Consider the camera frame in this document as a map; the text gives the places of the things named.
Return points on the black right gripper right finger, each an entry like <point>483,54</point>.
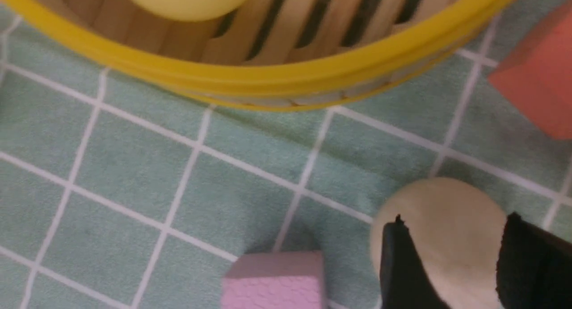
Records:
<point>534,268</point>

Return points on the yellow bun front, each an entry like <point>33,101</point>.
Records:
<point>189,10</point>

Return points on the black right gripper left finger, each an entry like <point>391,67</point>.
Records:
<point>404,283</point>

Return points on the pink foam cube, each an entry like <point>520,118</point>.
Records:
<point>283,280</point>

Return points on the white bun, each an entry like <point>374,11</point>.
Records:
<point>457,231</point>

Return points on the orange foam cube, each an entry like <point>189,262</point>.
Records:
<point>536,76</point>

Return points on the bamboo steamer tray yellow rim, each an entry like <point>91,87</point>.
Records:
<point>274,55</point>

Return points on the green checkered tablecloth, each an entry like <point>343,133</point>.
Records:
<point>113,190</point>

